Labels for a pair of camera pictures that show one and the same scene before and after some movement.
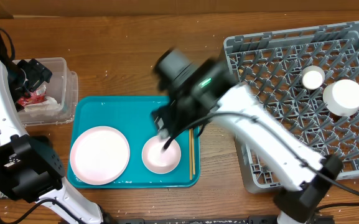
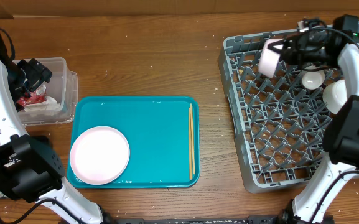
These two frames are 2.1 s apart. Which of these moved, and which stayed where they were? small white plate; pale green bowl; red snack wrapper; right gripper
Moved: small white plate; right gripper
Stayed: red snack wrapper; pale green bowl
